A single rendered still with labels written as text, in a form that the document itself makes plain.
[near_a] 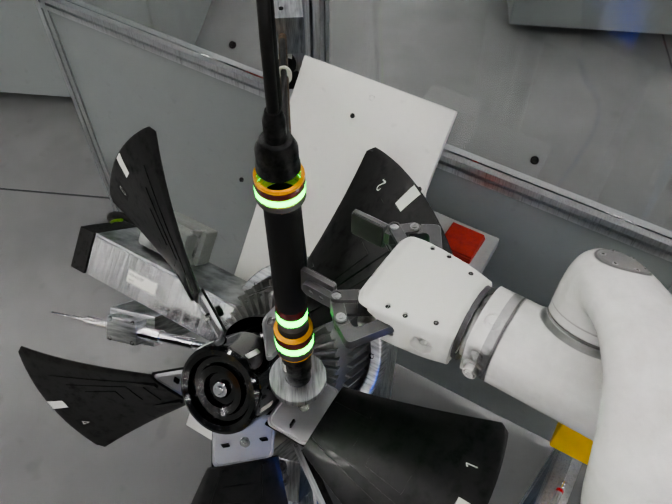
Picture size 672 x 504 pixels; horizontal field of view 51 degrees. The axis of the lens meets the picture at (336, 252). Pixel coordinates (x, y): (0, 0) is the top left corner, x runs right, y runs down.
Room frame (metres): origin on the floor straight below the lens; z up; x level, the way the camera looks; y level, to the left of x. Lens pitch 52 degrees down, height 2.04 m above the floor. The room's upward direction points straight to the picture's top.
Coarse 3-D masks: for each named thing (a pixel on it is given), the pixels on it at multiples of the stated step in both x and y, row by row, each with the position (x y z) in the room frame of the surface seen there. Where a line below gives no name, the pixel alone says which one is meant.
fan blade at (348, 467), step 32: (352, 416) 0.39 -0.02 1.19; (384, 416) 0.38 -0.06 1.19; (416, 416) 0.38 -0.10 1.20; (448, 416) 0.38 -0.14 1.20; (320, 448) 0.34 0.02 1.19; (352, 448) 0.34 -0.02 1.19; (384, 448) 0.34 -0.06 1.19; (416, 448) 0.34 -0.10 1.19; (448, 448) 0.34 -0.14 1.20; (480, 448) 0.34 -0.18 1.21; (352, 480) 0.30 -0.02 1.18; (384, 480) 0.30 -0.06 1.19; (416, 480) 0.30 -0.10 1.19; (448, 480) 0.30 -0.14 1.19; (480, 480) 0.30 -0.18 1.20
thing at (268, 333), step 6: (270, 312) 0.52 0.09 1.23; (264, 318) 0.51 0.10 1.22; (264, 324) 0.50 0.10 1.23; (264, 330) 0.49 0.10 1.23; (270, 330) 0.49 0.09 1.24; (264, 336) 0.48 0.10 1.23; (270, 336) 0.47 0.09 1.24; (264, 342) 0.47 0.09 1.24; (270, 342) 0.46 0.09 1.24; (270, 348) 0.45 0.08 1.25; (270, 354) 0.44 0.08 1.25; (276, 354) 0.44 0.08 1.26
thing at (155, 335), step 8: (56, 312) 0.64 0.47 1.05; (80, 320) 0.61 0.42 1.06; (88, 320) 0.61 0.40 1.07; (96, 320) 0.60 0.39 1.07; (104, 320) 0.60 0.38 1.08; (104, 328) 0.59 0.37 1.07; (144, 328) 0.58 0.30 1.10; (152, 328) 0.57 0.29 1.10; (144, 336) 0.56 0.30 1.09; (152, 336) 0.56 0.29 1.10; (160, 336) 0.56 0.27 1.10; (168, 336) 0.56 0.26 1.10; (176, 336) 0.55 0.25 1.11; (184, 336) 0.55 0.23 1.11; (176, 344) 0.54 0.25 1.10; (184, 344) 0.54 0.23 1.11; (192, 344) 0.54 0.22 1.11; (200, 344) 0.54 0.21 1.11
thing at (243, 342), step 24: (240, 336) 0.48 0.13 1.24; (192, 360) 0.44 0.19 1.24; (216, 360) 0.44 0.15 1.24; (240, 360) 0.43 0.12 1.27; (264, 360) 0.44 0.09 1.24; (192, 384) 0.42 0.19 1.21; (240, 384) 0.41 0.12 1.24; (264, 384) 0.41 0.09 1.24; (192, 408) 0.40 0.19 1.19; (216, 408) 0.39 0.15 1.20; (240, 408) 0.39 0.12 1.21; (216, 432) 0.37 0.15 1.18
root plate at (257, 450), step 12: (264, 420) 0.41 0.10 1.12; (240, 432) 0.39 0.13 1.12; (252, 432) 0.39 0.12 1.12; (264, 432) 0.40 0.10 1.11; (216, 444) 0.37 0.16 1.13; (252, 444) 0.38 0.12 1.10; (264, 444) 0.39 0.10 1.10; (216, 456) 0.36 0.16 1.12; (228, 456) 0.36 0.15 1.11; (240, 456) 0.37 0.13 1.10; (252, 456) 0.37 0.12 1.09; (264, 456) 0.37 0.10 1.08
